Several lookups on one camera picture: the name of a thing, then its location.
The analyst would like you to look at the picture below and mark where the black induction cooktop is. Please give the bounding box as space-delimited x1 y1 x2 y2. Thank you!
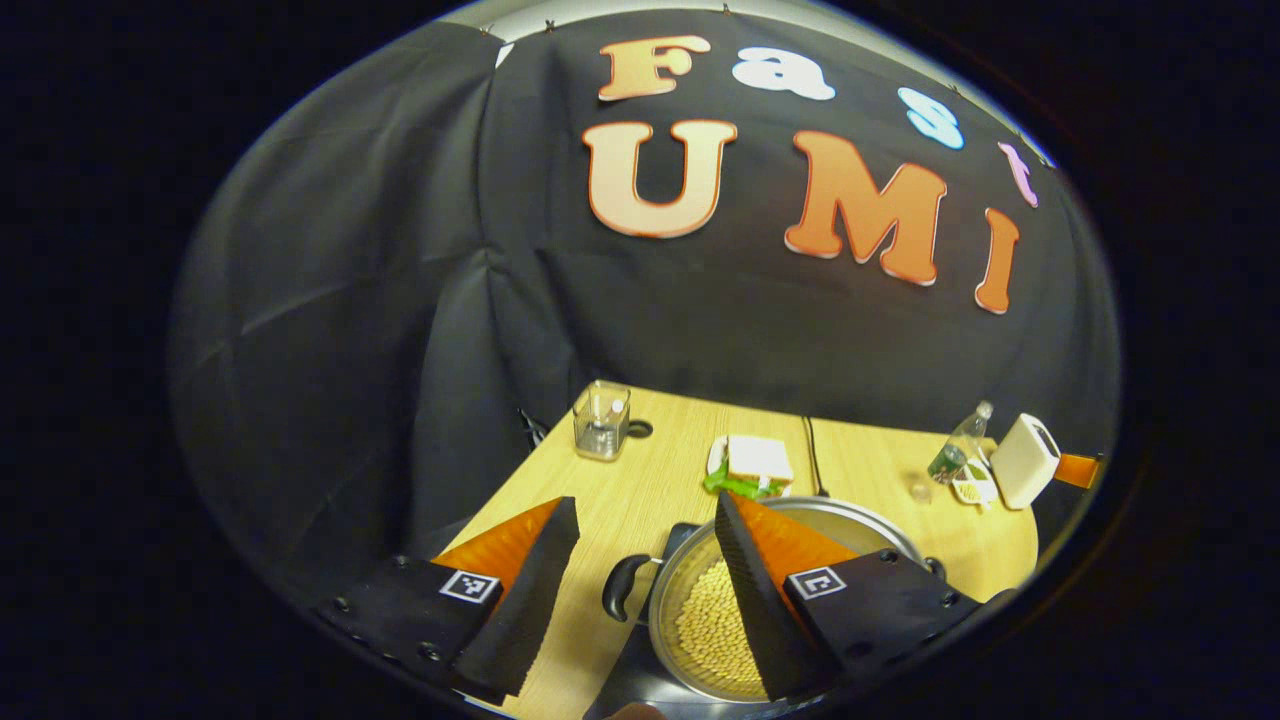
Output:
585 520 831 720

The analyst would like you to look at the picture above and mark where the white toaster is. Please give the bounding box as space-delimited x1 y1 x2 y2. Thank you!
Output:
989 412 1062 511

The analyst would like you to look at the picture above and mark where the pile of soybeans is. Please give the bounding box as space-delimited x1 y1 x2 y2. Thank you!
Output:
674 558 767 693

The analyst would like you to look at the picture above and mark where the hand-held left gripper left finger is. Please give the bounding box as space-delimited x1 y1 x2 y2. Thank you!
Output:
318 496 582 707

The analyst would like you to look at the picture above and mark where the clear plastic bottle green label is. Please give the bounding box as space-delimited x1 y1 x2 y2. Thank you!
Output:
908 401 995 502

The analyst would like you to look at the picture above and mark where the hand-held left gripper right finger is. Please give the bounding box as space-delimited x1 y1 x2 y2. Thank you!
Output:
712 489 987 702

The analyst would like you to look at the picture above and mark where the small wire basket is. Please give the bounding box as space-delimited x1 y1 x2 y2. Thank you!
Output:
572 379 633 463

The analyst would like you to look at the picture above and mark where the black backdrop cloth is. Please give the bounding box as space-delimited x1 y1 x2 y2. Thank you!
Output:
170 8 1119 611

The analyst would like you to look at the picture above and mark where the sandwich with lettuce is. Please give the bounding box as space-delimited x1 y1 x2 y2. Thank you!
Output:
704 434 796 499

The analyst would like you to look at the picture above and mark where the steel pot with black handle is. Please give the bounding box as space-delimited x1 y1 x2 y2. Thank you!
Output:
601 495 947 705

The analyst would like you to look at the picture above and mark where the white sandwich plate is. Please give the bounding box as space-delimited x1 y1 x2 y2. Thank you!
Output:
706 437 797 498

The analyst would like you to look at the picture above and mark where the black cooktop power cable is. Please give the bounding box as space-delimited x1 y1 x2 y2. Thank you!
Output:
803 416 832 499

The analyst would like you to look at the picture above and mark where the white three-compartment dish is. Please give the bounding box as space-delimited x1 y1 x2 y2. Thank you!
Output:
950 465 1000 508

